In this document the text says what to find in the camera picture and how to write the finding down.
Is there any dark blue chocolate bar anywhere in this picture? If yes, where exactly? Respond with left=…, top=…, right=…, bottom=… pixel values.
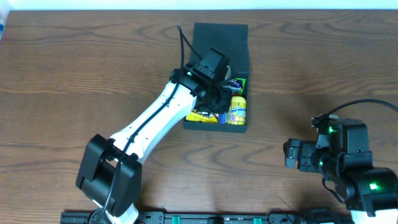
left=228, top=79, right=243, bottom=90

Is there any yellow Mentos gum bottle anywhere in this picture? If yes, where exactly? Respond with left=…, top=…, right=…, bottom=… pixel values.
left=227, top=96, right=246, bottom=125

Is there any yellow Hacks candy bag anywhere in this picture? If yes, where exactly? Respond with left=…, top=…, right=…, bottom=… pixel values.
left=185, top=109, right=218, bottom=123

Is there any green Haribo gummy bag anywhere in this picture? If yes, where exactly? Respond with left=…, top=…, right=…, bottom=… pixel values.
left=229, top=78, right=246, bottom=96

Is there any dark green box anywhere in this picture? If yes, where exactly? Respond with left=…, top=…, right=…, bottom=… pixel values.
left=183, top=22, right=251, bottom=133

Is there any small blue cardboard box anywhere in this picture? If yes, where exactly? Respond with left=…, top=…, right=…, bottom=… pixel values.
left=218, top=113, right=227, bottom=124

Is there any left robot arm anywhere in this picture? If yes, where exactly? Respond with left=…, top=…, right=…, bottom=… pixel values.
left=76, top=47, right=231, bottom=223

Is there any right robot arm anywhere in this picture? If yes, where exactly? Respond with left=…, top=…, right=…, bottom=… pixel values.
left=283, top=116, right=397, bottom=218

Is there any white blue object at edge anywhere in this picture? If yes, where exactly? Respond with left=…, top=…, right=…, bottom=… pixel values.
left=0, top=7, right=9, bottom=40

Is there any right black cable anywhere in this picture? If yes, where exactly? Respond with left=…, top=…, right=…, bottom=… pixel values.
left=328, top=98, right=398, bottom=116

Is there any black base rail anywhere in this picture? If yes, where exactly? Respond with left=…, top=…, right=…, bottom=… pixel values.
left=60, top=210, right=355, bottom=224

